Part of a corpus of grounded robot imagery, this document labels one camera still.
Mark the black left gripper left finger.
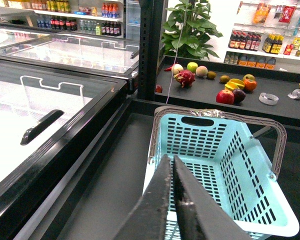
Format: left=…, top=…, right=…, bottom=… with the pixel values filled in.
left=114, top=154, right=171, bottom=240

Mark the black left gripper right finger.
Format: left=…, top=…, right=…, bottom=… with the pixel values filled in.
left=173, top=155, right=250, bottom=240

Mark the light blue plastic basket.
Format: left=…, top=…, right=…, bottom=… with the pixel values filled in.
left=144, top=106, right=300, bottom=240

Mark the green red mango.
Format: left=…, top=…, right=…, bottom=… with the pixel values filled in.
left=242, top=74, right=256, bottom=81

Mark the red apple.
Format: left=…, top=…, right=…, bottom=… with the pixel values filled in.
left=215, top=89, right=235, bottom=105

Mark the dark purple plum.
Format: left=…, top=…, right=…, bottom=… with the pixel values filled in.
left=232, top=88, right=246, bottom=103

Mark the small red fruit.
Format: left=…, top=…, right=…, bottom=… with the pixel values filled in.
left=155, top=84, right=163, bottom=93

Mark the clear tape roll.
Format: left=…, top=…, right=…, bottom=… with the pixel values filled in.
left=258, top=92, right=279, bottom=106

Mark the yellow star fruit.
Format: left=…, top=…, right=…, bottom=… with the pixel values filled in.
left=224, top=78, right=245, bottom=91

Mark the glass top chest freezer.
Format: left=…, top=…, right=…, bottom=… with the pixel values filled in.
left=0, top=60, right=126, bottom=240

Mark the pink dragon fruit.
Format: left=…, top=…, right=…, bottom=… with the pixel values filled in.
left=173, top=70, right=195, bottom=88

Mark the brown kiwi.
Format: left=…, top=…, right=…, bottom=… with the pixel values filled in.
left=206, top=71, right=217, bottom=80
left=219, top=75, right=230, bottom=84

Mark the orange persimmon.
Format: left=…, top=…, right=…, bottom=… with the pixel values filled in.
left=243, top=78, right=257, bottom=92

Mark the beige round melon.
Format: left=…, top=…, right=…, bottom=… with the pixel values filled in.
left=195, top=65, right=208, bottom=78

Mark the white onion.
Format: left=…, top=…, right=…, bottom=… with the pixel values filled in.
left=171, top=63, right=184, bottom=75

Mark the green apple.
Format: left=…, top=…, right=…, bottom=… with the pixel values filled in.
left=186, top=62, right=199, bottom=74

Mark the crumpled silver tape piece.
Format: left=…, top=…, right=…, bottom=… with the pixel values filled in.
left=287, top=89, right=300, bottom=100

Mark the far glass top freezer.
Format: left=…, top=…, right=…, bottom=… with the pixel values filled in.
left=0, top=23, right=140, bottom=80

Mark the green potted plant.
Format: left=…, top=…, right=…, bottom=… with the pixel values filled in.
left=161, top=0, right=223, bottom=60

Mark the black freezer lid handle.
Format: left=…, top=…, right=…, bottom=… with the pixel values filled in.
left=20, top=109, right=65, bottom=146

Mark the black upright shelf post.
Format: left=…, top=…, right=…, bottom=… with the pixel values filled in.
left=137, top=0, right=168, bottom=101

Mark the white hanging cable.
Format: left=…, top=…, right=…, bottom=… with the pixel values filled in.
left=165, top=0, right=188, bottom=105

